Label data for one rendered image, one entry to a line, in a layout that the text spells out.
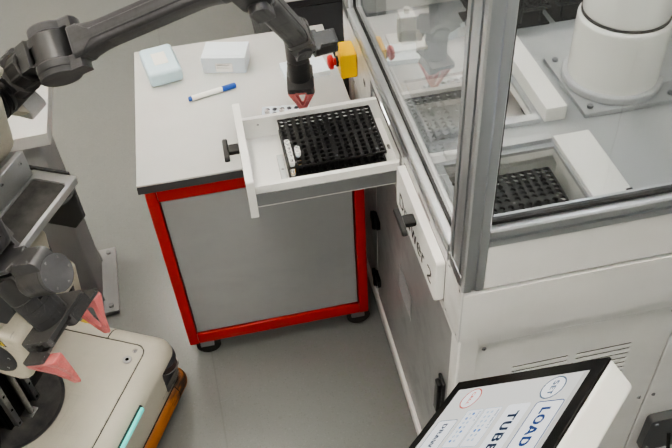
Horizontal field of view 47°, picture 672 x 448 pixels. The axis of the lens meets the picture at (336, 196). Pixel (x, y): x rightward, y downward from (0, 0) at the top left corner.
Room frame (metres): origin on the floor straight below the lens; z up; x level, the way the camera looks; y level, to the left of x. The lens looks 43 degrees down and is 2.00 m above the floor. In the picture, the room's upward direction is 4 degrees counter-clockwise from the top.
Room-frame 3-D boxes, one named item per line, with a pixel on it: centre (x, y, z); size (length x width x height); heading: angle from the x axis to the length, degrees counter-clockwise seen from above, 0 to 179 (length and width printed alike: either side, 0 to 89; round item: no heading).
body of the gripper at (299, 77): (1.61, 0.07, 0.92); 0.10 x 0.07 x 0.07; 0
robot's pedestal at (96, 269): (1.75, 0.92, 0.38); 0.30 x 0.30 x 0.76; 12
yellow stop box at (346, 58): (1.71, -0.05, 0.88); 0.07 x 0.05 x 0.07; 9
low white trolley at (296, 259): (1.75, 0.24, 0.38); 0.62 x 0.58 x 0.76; 9
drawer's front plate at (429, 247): (1.08, -0.16, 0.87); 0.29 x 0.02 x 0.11; 9
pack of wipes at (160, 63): (1.90, 0.48, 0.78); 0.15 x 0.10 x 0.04; 19
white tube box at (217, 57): (1.91, 0.29, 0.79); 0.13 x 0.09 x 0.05; 84
